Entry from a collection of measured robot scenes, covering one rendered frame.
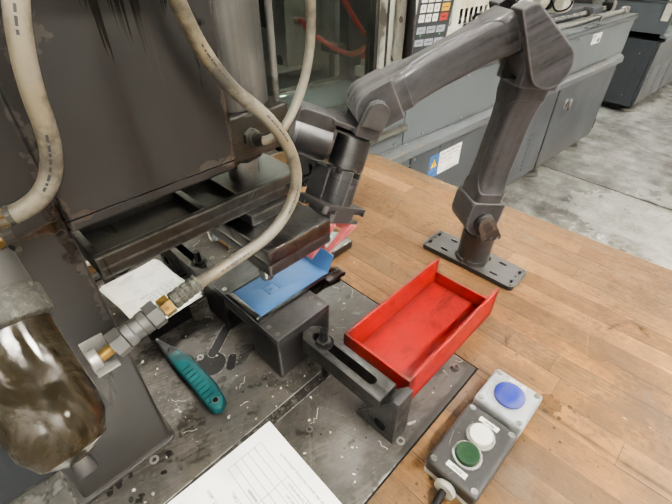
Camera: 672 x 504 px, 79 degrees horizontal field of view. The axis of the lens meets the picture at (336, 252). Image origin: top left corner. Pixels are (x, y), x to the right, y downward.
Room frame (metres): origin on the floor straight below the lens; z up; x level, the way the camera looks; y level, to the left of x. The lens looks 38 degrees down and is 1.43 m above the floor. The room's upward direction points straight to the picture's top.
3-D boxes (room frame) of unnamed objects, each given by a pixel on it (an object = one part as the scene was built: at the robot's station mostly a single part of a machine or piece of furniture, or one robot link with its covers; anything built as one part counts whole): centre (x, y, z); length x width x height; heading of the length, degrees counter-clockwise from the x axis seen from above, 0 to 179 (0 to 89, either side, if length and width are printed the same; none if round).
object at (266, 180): (0.41, 0.16, 1.22); 0.26 x 0.18 x 0.30; 136
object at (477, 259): (0.64, -0.28, 0.94); 0.20 x 0.07 x 0.08; 46
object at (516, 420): (0.31, -0.24, 0.90); 0.07 x 0.07 x 0.06; 46
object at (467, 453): (0.23, -0.16, 0.93); 0.03 x 0.03 x 0.02
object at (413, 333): (0.45, -0.14, 0.93); 0.25 x 0.12 x 0.06; 136
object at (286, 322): (0.47, 0.12, 0.98); 0.20 x 0.10 x 0.01; 46
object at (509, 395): (0.31, -0.24, 0.93); 0.04 x 0.04 x 0.02
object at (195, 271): (0.57, 0.27, 0.95); 0.15 x 0.03 x 0.10; 46
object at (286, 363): (0.47, 0.12, 0.94); 0.20 x 0.10 x 0.07; 46
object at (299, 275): (0.49, 0.08, 1.00); 0.15 x 0.07 x 0.03; 136
